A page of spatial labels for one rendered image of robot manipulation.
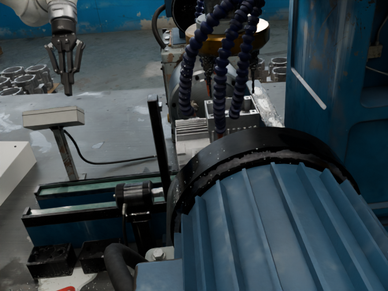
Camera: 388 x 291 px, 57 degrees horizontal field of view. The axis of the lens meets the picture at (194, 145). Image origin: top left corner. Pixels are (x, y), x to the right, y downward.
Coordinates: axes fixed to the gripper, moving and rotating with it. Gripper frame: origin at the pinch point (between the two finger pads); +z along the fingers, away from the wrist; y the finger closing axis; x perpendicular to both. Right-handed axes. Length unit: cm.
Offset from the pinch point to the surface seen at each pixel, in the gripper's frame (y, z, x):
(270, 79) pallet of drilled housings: 112, -49, 204
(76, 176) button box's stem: -3.7, 29.0, 12.7
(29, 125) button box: -11.4, 12.7, -3.5
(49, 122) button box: -5.3, 12.4, -3.5
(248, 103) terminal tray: 53, 17, -23
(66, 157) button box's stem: -4.6, 22.5, 7.0
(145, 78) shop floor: -13, -95, 307
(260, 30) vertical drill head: 54, 7, -42
